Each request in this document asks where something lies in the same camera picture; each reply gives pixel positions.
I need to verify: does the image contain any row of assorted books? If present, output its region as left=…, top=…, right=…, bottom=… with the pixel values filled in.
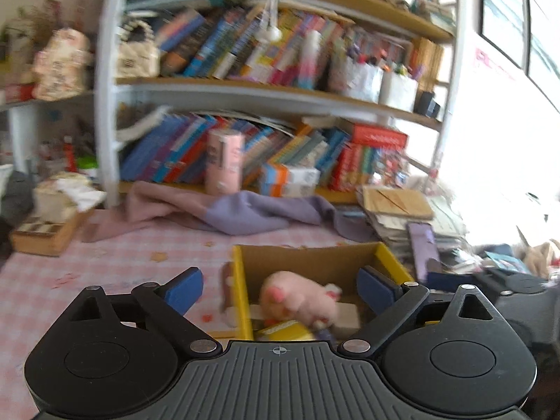
left=155, top=6, right=351, bottom=91

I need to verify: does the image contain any beige plush toy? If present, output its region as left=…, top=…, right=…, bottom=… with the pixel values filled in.
left=520, top=238, right=560, bottom=273

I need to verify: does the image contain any floral fabric bag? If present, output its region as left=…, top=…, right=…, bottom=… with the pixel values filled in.
left=31, top=28, right=92, bottom=101

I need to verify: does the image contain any black smartphone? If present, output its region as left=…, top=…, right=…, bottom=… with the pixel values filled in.
left=407, top=222, right=443, bottom=281

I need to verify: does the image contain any small black box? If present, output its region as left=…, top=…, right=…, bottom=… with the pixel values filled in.
left=413, top=91, right=441, bottom=118

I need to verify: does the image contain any wide red book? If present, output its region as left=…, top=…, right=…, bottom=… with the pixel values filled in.
left=350, top=123, right=409, bottom=150

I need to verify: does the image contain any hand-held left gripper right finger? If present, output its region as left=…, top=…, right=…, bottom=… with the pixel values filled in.
left=341, top=265, right=500, bottom=356

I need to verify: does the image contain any dark garment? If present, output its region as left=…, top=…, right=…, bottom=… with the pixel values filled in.
left=0, top=170, right=36, bottom=228

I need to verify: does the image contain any red thick dictionary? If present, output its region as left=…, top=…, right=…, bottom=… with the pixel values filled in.
left=330, top=146, right=365, bottom=191

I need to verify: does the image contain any white soap block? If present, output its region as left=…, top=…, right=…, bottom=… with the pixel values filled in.
left=335, top=303, right=361, bottom=330

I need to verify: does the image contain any pink cylindrical container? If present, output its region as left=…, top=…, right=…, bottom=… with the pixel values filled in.
left=205, top=130, right=244, bottom=196

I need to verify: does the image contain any wooden tray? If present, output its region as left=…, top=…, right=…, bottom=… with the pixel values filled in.
left=9, top=209, right=95, bottom=257

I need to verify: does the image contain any white storage box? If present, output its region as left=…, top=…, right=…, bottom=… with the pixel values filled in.
left=380, top=68, right=419, bottom=113

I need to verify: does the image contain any cream tissue pack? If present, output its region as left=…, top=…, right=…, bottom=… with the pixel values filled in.
left=34, top=173, right=106, bottom=224

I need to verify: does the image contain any pen holder with pens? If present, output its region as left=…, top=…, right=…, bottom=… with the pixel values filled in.
left=330, top=50, right=386, bottom=104

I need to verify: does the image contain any white side shelf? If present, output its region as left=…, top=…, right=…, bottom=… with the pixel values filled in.
left=0, top=91, right=102, bottom=176

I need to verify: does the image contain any pile of books and papers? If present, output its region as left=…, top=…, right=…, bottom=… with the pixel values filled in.
left=356, top=184, right=482, bottom=281

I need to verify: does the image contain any dried flower bunch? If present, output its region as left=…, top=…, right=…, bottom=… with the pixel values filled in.
left=9, top=0, right=63, bottom=49

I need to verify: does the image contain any pink and purple cloth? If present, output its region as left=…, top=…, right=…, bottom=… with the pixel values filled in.
left=82, top=181, right=382, bottom=243

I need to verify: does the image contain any row of colourful books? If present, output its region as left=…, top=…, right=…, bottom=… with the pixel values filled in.
left=120, top=114, right=351, bottom=185

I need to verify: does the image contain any pink plush pig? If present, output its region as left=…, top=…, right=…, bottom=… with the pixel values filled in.
left=258, top=270, right=343, bottom=325

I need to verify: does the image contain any white quilted handbag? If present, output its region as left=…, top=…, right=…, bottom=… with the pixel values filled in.
left=116, top=20, right=161, bottom=79

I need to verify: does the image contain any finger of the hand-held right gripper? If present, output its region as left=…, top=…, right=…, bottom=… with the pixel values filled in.
left=426, top=268, right=548, bottom=296

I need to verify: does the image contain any red small bottle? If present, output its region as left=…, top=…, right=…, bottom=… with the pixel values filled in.
left=64, top=138, right=78, bottom=172

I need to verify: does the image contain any white bookshelf frame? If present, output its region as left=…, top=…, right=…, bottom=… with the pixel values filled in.
left=94, top=0, right=478, bottom=209

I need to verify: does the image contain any white hanging tassel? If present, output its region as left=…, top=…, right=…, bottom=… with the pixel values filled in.
left=258, top=0, right=283, bottom=43

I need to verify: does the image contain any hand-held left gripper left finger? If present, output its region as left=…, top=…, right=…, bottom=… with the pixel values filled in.
left=65, top=266, right=222, bottom=356

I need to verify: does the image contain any yellow cardboard box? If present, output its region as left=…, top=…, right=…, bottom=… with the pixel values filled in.
left=230, top=241, right=416, bottom=343

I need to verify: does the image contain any brown paper envelope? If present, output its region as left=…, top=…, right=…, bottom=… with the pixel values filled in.
left=363, top=187, right=434, bottom=222

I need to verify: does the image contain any orange white carton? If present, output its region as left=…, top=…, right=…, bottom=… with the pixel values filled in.
left=261, top=181, right=316, bottom=198
left=261, top=163, right=321, bottom=185

